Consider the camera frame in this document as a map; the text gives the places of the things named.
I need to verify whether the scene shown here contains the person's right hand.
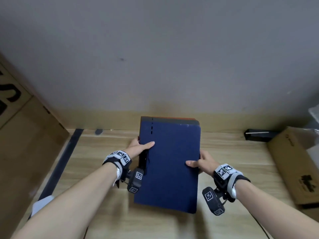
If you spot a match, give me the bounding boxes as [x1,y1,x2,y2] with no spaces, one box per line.
[185,149,221,175]

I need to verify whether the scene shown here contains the person's left hand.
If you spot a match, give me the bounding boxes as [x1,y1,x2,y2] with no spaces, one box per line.
[123,136,156,160]

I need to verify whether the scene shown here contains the blue folder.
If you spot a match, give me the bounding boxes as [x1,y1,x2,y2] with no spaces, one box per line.
[134,120,201,214]

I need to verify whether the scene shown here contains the black folder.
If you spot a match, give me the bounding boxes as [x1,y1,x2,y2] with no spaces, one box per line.
[140,116,201,127]

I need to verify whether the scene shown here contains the person's left forearm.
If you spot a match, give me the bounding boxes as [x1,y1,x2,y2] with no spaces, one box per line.
[11,163,118,239]

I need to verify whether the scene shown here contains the person's right forearm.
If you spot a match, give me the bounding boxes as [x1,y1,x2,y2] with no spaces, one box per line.
[234,180,319,239]

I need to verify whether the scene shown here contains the black box with white stripe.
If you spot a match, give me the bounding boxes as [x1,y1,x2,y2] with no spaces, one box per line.
[244,128,280,143]

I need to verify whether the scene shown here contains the black desk edge strip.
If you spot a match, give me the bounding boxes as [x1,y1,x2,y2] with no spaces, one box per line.
[37,128,84,201]

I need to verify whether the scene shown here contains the small cardboard box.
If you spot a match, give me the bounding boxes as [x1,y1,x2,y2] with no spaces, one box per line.
[267,126,319,206]

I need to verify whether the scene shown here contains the large printed cardboard box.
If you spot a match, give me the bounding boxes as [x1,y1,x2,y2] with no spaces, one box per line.
[0,52,70,239]

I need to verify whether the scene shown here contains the white power bank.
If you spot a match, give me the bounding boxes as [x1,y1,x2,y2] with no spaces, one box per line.
[31,196,54,220]

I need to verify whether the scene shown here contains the white plastic storage box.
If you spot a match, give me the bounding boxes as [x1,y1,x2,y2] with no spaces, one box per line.
[306,104,319,160]

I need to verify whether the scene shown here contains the left wrist strap with markers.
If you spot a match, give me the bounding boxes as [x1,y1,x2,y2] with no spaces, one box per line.
[102,149,132,188]

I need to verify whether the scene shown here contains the wrist strap with markers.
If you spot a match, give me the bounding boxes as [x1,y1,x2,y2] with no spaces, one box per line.
[213,163,251,199]
[102,149,132,188]

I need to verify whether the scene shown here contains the right wrist strap with markers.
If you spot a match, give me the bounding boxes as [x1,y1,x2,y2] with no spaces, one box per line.
[213,163,251,199]

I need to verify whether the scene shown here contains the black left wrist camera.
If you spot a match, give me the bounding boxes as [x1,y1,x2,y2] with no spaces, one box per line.
[127,168,145,194]

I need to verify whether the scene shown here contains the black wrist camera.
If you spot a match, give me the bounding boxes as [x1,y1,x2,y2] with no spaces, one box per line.
[202,187,225,216]
[127,168,145,194]

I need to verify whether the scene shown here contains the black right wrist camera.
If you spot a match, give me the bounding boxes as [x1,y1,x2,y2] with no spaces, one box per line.
[202,187,225,216]

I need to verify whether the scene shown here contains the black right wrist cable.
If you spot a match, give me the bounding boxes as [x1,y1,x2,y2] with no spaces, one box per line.
[250,213,270,239]

